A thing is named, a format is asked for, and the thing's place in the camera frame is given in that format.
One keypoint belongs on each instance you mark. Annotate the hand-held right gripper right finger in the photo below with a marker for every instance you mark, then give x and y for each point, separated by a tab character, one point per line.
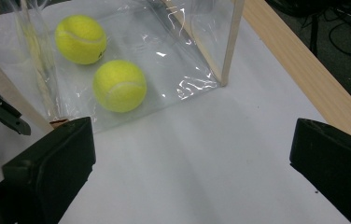
338	165

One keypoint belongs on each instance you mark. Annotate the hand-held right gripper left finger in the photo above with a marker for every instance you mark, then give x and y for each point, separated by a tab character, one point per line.
52	168

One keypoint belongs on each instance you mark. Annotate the yellow tennis ball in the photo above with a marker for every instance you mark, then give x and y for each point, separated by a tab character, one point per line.
119	86
80	39

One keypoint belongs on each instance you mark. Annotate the transparent bag with beige trim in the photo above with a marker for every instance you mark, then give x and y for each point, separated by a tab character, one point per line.
170	68

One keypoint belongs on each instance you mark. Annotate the wooden table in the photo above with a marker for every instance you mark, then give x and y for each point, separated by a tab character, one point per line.
304	71

